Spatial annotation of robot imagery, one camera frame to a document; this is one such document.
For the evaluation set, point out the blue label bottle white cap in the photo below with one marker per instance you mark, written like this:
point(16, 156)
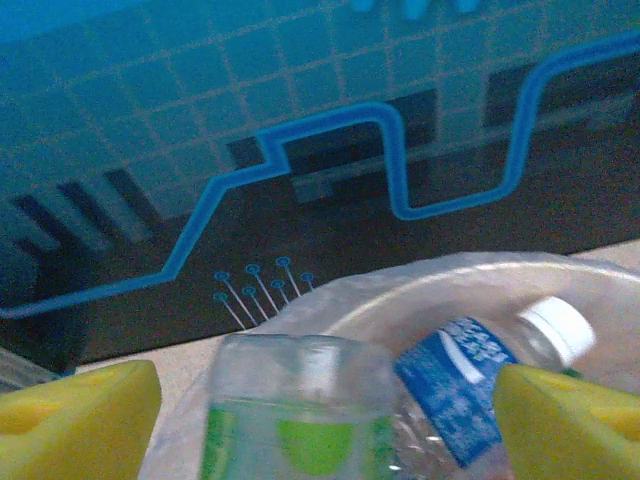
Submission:
point(460, 360)

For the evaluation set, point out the aluminium frame post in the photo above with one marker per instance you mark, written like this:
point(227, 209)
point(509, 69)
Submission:
point(15, 372)

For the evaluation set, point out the large green label clear bottle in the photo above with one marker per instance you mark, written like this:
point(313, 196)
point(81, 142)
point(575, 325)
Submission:
point(300, 380)

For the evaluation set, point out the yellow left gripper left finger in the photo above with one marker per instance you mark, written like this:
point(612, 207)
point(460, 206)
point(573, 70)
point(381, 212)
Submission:
point(70, 430)

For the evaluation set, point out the white plastic bin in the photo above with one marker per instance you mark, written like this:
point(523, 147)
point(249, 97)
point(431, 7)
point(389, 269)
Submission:
point(500, 280)

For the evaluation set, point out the bin with clear plastic bag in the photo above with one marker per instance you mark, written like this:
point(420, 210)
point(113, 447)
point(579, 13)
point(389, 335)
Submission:
point(320, 300)

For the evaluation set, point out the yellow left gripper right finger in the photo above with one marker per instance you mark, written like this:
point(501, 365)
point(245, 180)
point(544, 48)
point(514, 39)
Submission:
point(575, 435)

